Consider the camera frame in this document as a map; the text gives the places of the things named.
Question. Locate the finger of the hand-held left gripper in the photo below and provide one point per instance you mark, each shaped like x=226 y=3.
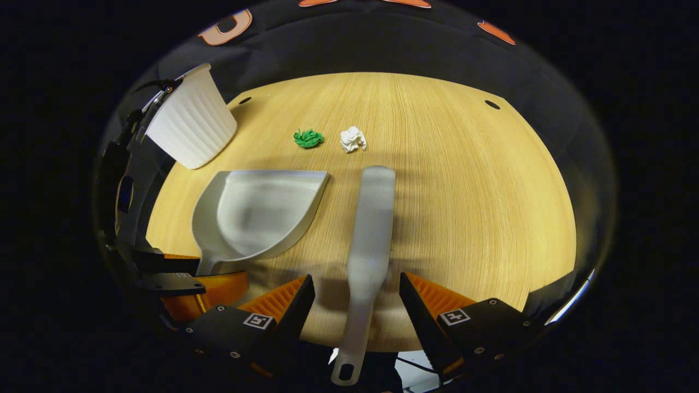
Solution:
x=218 y=292
x=164 y=265

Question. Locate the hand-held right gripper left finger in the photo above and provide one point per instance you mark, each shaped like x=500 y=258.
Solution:
x=289 y=322

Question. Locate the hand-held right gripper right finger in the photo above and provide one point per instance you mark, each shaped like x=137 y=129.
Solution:
x=423 y=322

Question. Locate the grey plastic dustpan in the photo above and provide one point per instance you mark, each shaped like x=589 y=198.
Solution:
x=262 y=213

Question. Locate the white ribbed garbage bin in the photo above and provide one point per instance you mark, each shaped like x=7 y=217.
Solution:
x=191 y=125

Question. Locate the small grey broom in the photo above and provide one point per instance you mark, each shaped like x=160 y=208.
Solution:
x=371 y=240

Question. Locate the green paper ball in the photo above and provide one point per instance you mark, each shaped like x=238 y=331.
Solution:
x=308 y=138

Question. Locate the white paper ball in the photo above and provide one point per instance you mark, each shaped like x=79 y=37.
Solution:
x=353 y=140

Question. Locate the wooden desktop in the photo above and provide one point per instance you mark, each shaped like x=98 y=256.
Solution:
x=464 y=207

